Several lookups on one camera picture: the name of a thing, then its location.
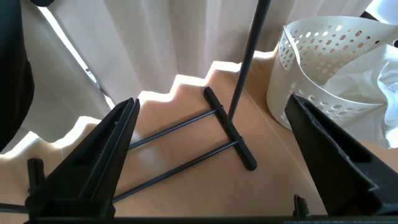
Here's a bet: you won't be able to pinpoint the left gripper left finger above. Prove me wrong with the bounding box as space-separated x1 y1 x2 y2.
24 98 141 218

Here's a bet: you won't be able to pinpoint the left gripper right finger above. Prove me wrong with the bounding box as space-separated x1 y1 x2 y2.
285 94 398 217

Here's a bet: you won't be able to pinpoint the white printed garment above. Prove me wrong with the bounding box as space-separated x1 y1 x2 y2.
323 43 398 149

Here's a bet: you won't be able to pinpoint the black shorts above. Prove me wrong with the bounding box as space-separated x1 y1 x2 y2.
0 0 55 153

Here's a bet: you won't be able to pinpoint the white laundry basket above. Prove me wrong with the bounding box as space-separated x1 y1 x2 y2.
266 16 398 130

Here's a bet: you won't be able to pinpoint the black clothes rack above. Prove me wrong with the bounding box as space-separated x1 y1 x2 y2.
0 0 271 215

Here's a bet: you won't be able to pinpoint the beige curtain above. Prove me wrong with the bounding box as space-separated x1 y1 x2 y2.
0 0 374 153

